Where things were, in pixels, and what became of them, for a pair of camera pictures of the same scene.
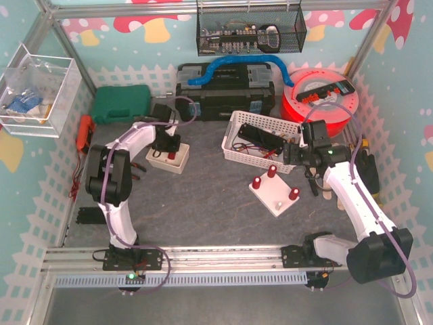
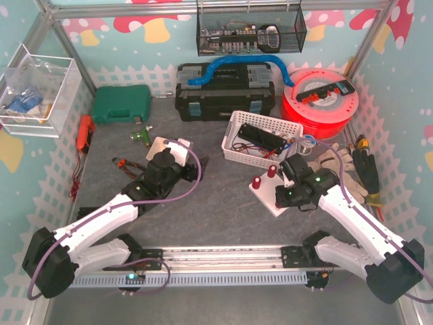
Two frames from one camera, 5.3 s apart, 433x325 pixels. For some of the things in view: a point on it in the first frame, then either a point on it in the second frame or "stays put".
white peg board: x=274 y=193 stays put
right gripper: x=312 y=174 → x=281 y=198
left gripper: x=168 y=145 → x=193 y=168
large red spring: x=271 y=170 stays put
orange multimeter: x=84 y=133 stays put
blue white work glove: x=25 y=104 stays put
